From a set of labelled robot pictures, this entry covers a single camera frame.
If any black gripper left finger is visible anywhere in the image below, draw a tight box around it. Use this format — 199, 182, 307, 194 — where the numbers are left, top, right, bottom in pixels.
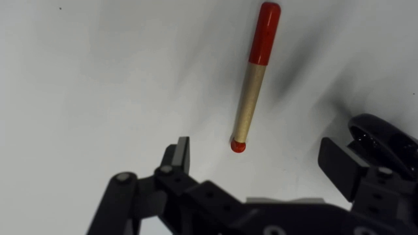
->
85, 134, 246, 235

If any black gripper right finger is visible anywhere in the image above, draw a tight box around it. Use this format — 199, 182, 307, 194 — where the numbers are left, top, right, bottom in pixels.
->
318, 135, 418, 235

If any small red wooden bat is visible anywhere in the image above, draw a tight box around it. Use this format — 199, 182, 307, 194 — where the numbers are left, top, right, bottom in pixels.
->
229, 1, 283, 154

